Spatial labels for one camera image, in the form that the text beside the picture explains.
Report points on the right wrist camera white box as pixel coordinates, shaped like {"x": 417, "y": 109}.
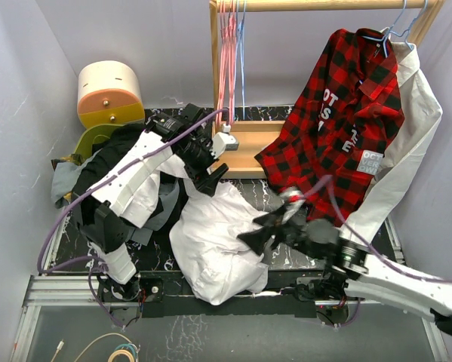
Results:
{"x": 293, "y": 197}

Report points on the pink wire hanger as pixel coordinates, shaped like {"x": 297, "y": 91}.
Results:
{"x": 226, "y": 94}

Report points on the cream orange yellow cylinder container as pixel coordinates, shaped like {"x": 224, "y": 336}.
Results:
{"x": 108, "y": 93}

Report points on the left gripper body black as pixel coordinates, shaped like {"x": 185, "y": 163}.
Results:
{"x": 198, "y": 158}

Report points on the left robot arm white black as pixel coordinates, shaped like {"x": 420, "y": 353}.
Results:
{"x": 99, "y": 210}

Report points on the cream white hanging shirt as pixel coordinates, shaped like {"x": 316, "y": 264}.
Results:
{"x": 403, "y": 157}

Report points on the wooden clothes rack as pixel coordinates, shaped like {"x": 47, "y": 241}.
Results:
{"x": 252, "y": 136}

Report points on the black garment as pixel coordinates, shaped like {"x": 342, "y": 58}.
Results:
{"x": 125, "y": 145}

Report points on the blue wire hanger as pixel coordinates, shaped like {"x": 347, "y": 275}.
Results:
{"x": 240, "y": 51}

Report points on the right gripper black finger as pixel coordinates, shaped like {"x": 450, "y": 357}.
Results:
{"x": 276, "y": 217}
{"x": 257, "y": 240}

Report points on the olive green basket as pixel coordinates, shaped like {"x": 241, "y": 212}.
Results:
{"x": 88, "y": 143}

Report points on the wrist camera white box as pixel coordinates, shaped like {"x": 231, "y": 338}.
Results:
{"x": 293, "y": 197}
{"x": 223, "y": 141}

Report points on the grey garment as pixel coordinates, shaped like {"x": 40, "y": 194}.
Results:
{"x": 149, "y": 209}

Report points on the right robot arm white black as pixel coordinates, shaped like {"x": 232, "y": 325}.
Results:
{"x": 351, "y": 270}

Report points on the red black plaid shirt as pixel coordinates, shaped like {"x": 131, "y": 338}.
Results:
{"x": 347, "y": 115}

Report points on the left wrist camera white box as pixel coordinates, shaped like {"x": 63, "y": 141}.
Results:
{"x": 223, "y": 141}

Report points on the aluminium frame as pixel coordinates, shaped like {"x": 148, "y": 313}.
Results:
{"x": 72, "y": 290}

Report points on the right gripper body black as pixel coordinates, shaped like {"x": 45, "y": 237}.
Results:
{"x": 293, "y": 235}

